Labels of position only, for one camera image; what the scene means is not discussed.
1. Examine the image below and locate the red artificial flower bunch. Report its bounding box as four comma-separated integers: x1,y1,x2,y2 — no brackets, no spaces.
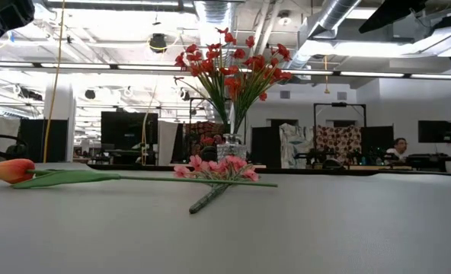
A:
173,27,237,132
221,33,293,134

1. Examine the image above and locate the small-blossom pink flower bunch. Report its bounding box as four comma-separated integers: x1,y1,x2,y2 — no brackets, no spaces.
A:
173,154,261,215

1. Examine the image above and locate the orange artificial tulip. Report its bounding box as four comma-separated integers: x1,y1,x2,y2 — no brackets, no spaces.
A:
0,158,279,190

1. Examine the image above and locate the clear glass vase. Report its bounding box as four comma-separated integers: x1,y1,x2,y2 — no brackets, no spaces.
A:
216,132,248,161

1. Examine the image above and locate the person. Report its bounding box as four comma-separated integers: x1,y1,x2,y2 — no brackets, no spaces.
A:
385,137,408,161

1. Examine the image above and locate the floral patterned cloth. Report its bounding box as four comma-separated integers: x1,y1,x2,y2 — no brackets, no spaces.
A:
315,124,363,155

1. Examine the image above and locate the black desk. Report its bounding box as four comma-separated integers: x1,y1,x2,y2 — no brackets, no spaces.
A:
406,153,451,171

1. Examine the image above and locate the white teal cloth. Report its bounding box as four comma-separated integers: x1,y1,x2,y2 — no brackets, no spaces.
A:
279,122,314,168

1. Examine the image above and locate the red patterned cloth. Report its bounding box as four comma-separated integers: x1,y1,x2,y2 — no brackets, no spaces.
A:
183,121,226,148

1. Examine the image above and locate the black dome ceiling fixture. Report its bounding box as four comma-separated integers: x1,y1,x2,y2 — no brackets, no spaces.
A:
149,33,168,54

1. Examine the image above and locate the long ceiling light strip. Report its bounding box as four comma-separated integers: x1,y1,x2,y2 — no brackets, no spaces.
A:
0,60,451,81

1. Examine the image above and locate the large black monitor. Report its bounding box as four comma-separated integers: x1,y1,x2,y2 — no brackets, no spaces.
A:
101,110,160,151

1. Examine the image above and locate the black partition panel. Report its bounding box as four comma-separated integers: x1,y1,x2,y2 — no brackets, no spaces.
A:
19,119,69,163

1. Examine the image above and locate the silver ventilation duct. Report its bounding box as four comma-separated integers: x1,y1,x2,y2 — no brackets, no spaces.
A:
286,0,363,69
193,0,236,123

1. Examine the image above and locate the black rack frame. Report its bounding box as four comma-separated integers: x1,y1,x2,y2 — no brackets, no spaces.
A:
313,101,367,129
189,97,248,140

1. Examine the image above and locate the black wall monitor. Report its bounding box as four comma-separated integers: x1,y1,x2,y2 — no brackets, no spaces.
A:
417,120,451,144

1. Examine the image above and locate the thin pale hanging cable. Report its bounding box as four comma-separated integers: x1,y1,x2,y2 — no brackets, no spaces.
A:
140,89,158,165

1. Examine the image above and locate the yellow hanging cable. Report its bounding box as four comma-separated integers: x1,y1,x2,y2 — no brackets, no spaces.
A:
42,0,66,163

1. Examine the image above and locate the black curved cable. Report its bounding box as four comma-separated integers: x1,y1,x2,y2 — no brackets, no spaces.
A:
0,132,28,163

